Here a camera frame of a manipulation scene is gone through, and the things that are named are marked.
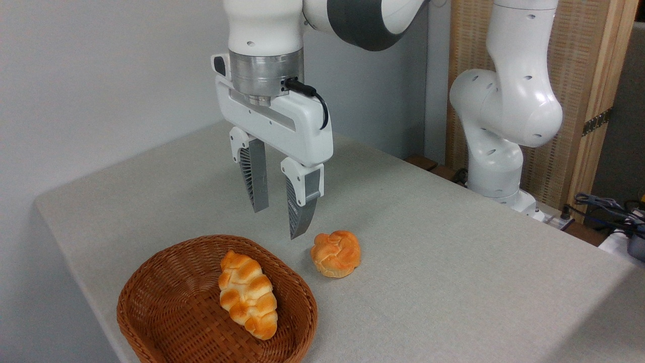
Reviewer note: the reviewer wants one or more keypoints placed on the round knotted bread roll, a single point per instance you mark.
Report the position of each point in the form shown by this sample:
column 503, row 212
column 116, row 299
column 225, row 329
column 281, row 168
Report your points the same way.
column 335, row 254

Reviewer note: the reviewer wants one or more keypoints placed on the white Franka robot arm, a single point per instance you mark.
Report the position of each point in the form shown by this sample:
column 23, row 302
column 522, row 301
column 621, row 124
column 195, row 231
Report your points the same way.
column 509, row 101

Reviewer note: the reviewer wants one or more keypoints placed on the brown wicker basket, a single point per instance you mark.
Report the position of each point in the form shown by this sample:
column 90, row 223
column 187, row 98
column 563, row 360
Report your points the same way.
column 166, row 302

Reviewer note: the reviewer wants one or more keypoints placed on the metal screen hinge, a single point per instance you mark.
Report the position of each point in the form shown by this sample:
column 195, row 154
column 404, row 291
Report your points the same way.
column 597, row 122

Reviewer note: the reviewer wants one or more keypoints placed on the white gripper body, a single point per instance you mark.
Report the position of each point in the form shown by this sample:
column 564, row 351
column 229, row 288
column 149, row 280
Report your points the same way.
column 297, row 126

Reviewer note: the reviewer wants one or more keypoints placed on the wooden folding screen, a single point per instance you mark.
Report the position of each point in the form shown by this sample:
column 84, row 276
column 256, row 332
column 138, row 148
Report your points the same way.
column 577, row 60

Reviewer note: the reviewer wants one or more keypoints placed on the long twisted bread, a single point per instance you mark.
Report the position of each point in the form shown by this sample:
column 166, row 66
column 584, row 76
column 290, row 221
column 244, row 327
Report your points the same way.
column 247, row 295

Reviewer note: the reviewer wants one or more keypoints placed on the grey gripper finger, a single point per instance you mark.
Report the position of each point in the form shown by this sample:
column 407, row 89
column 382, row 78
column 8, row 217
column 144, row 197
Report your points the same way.
column 256, row 176
column 300, row 201

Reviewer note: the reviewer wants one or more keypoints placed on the white power strip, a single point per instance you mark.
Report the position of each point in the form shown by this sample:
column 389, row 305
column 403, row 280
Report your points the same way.
column 557, row 221

